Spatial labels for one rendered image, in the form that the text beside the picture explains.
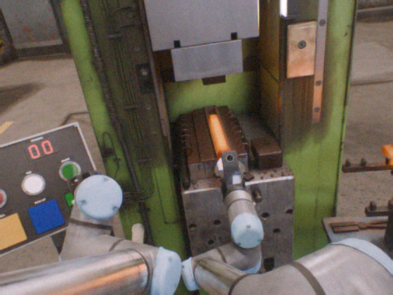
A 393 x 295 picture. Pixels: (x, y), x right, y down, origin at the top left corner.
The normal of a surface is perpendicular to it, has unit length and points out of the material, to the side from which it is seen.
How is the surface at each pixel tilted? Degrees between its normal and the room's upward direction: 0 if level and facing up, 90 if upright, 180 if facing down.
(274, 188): 90
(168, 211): 90
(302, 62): 90
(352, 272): 21
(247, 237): 90
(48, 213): 60
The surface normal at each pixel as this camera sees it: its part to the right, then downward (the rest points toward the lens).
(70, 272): 0.56, -0.82
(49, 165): 0.38, -0.09
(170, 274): 0.91, 0.11
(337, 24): 0.09, 0.50
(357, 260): -0.03, -0.74
